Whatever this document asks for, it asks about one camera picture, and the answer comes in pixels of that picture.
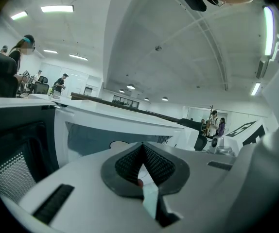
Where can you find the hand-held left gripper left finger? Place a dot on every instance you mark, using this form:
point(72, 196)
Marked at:
point(86, 178)

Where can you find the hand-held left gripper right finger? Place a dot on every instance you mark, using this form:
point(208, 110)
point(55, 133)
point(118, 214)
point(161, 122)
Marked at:
point(197, 176)

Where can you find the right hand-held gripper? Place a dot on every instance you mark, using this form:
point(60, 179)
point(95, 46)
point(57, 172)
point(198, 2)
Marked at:
point(231, 142)

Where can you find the white microwave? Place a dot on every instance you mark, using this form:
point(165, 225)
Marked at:
point(129, 120)

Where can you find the black mesh office chair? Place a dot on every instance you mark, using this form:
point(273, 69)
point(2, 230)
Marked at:
point(201, 142)

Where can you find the wooden coat rack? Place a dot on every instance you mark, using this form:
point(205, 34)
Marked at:
point(211, 108)

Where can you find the long ceiling light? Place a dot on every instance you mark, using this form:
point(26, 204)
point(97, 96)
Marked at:
point(256, 88)
point(57, 8)
point(78, 57)
point(268, 30)
point(50, 51)
point(19, 15)

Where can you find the dark metal railing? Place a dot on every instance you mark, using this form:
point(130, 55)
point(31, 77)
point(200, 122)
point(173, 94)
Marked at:
point(86, 98)

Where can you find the dark glass window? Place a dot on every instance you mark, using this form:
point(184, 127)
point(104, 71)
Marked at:
point(126, 102)

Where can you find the white tiled table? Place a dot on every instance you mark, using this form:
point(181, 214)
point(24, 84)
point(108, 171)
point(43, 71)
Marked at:
point(42, 96)

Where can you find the ceiling smoke detector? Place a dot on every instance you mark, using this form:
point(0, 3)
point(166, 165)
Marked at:
point(158, 48)

